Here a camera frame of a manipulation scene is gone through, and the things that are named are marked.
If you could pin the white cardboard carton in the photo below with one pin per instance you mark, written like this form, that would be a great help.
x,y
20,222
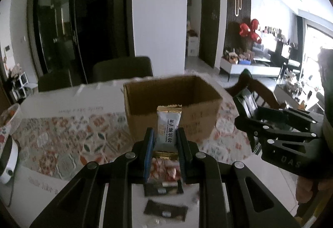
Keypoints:
x,y
193,47

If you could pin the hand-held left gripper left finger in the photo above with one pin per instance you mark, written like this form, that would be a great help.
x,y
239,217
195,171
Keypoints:
x,y
148,150

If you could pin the white loop wall ornament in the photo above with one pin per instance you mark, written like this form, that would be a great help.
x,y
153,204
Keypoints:
x,y
238,4

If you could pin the white tv cabinet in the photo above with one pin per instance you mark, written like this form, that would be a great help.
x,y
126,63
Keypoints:
x,y
249,68

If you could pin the wooden chair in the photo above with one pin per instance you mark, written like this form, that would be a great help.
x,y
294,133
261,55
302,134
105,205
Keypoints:
x,y
262,92

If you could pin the glossy black snack packet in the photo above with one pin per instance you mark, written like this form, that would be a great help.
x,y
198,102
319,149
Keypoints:
x,y
244,103

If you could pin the dark glass sliding door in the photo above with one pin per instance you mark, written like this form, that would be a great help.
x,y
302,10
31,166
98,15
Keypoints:
x,y
78,22

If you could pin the black cracker packet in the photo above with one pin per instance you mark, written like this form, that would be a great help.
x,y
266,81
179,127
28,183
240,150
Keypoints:
x,y
156,189
166,207

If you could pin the cardboard box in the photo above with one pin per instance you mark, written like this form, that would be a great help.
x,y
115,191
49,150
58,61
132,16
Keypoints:
x,y
135,113

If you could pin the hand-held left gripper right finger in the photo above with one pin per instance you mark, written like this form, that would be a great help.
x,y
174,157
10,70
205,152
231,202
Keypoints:
x,y
181,150

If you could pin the white wall switch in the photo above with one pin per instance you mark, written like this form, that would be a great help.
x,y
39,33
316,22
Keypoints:
x,y
23,38

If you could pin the white woven basket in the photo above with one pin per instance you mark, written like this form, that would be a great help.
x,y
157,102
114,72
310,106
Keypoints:
x,y
14,118

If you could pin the dark wooden door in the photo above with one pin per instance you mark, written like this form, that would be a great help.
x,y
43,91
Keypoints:
x,y
209,25

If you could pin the red white candy packet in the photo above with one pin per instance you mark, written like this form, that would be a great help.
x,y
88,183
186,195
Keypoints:
x,y
164,170

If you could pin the cluttered coffee table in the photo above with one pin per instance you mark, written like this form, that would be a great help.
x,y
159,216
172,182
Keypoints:
x,y
296,90

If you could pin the dark dining chair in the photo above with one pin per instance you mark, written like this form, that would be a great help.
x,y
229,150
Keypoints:
x,y
122,69
58,82

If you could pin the person's right hand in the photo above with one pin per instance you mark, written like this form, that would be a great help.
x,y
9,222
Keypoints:
x,y
308,190

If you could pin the dark curtain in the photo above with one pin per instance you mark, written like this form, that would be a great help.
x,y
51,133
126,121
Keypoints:
x,y
300,38

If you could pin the white candy packet gold ends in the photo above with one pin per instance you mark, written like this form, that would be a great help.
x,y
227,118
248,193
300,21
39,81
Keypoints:
x,y
166,124

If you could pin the red balloon sculpture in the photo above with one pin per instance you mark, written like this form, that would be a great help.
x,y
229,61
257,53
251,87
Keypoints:
x,y
245,29

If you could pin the white cube shelf unit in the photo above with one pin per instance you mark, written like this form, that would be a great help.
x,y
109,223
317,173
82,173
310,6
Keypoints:
x,y
22,84

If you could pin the white electric appliance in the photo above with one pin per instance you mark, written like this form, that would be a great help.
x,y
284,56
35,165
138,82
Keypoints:
x,y
7,157

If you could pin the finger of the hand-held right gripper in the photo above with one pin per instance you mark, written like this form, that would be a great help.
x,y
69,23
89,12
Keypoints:
x,y
291,117
260,131

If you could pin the floral patterned tablecloth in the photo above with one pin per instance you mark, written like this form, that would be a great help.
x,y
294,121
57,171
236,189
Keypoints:
x,y
65,134

